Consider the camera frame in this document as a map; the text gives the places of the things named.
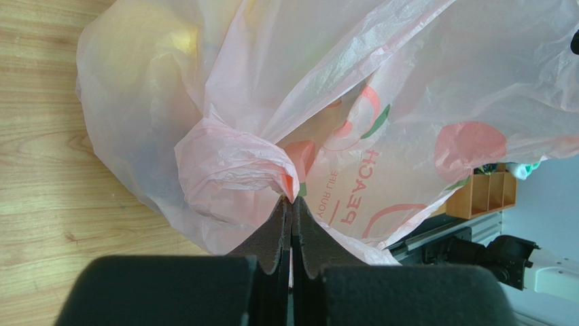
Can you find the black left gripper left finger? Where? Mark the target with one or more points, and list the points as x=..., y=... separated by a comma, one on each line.
x=247, y=286

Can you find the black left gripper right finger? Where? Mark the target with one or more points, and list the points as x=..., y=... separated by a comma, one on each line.
x=334, y=287

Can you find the pink plastic bag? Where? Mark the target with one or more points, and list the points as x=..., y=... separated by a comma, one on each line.
x=375, y=112

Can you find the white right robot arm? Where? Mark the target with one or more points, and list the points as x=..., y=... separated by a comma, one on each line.
x=516, y=262

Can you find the wooden compartment tray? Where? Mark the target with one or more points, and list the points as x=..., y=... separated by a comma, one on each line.
x=482, y=194

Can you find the blue patterned rolled sock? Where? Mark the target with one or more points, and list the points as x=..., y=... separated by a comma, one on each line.
x=487, y=169

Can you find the upper green white sock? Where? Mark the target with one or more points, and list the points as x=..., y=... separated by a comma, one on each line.
x=521, y=171

